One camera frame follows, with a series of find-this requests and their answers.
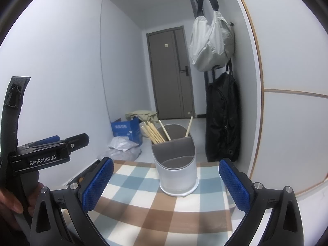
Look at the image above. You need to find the blue cardboard box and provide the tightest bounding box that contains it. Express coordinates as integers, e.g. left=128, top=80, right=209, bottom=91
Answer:
left=111, top=118, right=143, bottom=145

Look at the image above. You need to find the white grey utensil holder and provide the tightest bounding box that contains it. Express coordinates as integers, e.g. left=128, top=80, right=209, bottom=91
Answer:
left=151, top=124, right=199, bottom=196

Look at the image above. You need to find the person's left hand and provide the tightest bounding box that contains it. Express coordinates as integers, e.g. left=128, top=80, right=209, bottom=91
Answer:
left=0, top=182, right=44, bottom=232

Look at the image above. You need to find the white sling bag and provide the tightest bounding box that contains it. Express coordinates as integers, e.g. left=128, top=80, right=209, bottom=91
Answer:
left=189, top=0, right=235, bottom=72

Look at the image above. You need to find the pale wooden chopstick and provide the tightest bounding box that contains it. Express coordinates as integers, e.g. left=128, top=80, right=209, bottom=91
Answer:
left=185, top=116, right=193, bottom=137

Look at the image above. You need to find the crinkled silver parcel bag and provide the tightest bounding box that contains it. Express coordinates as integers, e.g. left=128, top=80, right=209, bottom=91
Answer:
left=109, top=136, right=139, bottom=151

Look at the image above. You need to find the bunch of wooden chopsticks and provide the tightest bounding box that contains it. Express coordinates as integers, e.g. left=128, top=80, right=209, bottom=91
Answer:
left=142, top=120, right=172, bottom=144

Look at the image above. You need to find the white cabinet wooden trim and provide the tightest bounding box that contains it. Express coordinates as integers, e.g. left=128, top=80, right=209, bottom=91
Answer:
left=231, top=0, right=328, bottom=195

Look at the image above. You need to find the grey door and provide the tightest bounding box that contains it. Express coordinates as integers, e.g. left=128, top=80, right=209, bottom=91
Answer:
left=147, top=26, right=195, bottom=120

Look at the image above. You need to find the beige cloth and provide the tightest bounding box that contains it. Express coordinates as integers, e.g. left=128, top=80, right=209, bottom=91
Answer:
left=125, top=110, right=158, bottom=123

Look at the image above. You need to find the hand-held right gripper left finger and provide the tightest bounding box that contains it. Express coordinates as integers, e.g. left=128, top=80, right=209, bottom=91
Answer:
left=29, top=157, right=114, bottom=246

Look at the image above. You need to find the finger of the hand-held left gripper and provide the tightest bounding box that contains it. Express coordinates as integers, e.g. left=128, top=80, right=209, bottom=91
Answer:
left=24, top=133, right=90, bottom=155
left=32, top=135, right=60, bottom=146

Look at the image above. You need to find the checkered tablecloth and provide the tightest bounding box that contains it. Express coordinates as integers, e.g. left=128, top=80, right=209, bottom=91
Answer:
left=60, top=159, right=246, bottom=246

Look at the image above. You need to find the grey parcel bag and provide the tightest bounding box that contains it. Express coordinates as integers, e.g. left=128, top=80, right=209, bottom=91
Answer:
left=99, top=149, right=141, bottom=161

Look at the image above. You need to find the black backpack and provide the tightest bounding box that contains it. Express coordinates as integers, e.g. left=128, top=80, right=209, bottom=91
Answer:
left=205, top=60, right=241, bottom=162

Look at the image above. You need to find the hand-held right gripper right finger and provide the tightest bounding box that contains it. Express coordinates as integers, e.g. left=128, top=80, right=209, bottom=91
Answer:
left=219, top=158, right=304, bottom=246

